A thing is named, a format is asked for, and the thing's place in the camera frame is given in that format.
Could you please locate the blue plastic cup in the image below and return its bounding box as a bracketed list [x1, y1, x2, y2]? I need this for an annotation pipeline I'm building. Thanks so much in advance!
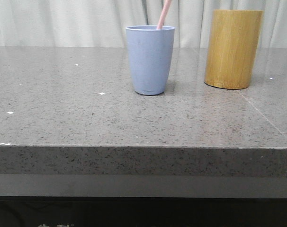
[126, 26, 175, 96]

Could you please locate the bamboo cylindrical holder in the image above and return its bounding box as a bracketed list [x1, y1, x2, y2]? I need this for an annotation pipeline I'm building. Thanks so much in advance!
[204, 9, 263, 89]

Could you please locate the white curtain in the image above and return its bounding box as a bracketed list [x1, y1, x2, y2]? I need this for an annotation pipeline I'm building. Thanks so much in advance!
[0, 0, 287, 48]

